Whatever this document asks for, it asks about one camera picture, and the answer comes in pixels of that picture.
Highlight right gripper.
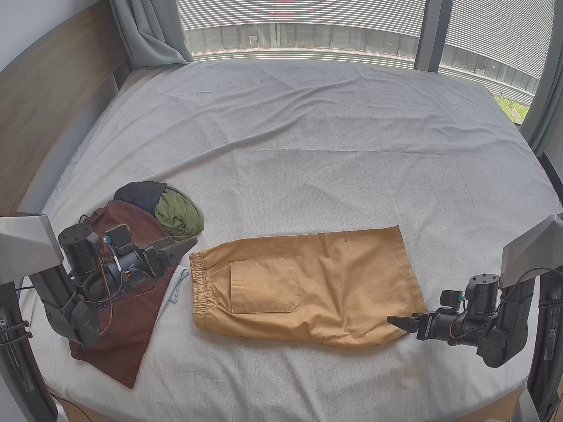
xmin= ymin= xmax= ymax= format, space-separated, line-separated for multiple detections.
xmin=386 ymin=310 xmax=459 ymax=342

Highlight window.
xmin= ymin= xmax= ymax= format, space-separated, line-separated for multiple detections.
xmin=169 ymin=0 xmax=563 ymax=157

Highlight black cable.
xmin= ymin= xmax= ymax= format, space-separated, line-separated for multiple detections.
xmin=501 ymin=266 xmax=563 ymax=307

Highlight brown garment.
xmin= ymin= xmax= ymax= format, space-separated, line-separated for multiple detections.
xmin=70 ymin=200 xmax=177 ymax=389

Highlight grey-green curtain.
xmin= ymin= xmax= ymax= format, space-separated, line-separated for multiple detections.
xmin=103 ymin=0 xmax=194 ymax=70

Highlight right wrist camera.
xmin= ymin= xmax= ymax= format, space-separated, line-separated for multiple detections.
xmin=441 ymin=289 xmax=466 ymax=314

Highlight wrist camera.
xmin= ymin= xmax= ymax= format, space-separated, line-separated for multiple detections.
xmin=104 ymin=225 xmax=132 ymax=254
xmin=441 ymin=289 xmax=466 ymax=314

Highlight black garment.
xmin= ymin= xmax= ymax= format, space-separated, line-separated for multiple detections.
xmin=114 ymin=182 xmax=169 ymax=214

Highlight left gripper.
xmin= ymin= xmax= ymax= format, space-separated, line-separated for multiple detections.
xmin=128 ymin=236 xmax=198 ymax=283

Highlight tan shorts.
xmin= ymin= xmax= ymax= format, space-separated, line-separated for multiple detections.
xmin=189 ymin=224 xmax=430 ymax=349

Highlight green garment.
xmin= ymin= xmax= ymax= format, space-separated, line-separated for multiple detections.
xmin=155 ymin=186 xmax=206 ymax=241

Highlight bed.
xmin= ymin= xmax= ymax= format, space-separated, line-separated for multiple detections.
xmin=0 ymin=0 xmax=563 ymax=422

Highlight pale grey garment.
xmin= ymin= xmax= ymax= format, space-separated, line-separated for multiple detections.
xmin=157 ymin=264 xmax=191 ymax=321

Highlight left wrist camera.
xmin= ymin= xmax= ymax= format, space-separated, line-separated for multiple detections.
xmin=104 ymin=225 xmax=132 ymax=254

